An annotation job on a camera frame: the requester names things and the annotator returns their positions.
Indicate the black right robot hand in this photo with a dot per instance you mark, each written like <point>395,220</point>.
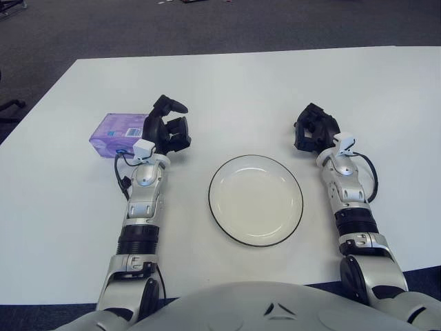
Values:
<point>324,131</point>

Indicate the purple tissue paper pack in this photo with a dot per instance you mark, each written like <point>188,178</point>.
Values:
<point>113,132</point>

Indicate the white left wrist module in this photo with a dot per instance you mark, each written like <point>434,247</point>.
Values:
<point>144,149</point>

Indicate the black chair base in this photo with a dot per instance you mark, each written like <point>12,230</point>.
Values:
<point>5,5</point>

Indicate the white plate with black rim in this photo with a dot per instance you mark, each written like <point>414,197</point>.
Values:
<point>255,200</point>

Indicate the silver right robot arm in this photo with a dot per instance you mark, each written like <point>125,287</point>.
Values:
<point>351,196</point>

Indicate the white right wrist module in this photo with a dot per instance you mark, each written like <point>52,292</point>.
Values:
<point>344,139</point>

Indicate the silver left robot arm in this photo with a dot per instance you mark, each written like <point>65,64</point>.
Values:
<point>141,207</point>

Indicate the black office chair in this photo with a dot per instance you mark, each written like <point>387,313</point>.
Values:
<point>13,103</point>

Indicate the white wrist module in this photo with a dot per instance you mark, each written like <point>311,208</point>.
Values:
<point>144,149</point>
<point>344,139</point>

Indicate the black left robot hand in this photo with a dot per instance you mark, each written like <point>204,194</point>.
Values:
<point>153,129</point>

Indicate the grey robot torso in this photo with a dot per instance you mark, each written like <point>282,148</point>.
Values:
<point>268,310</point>

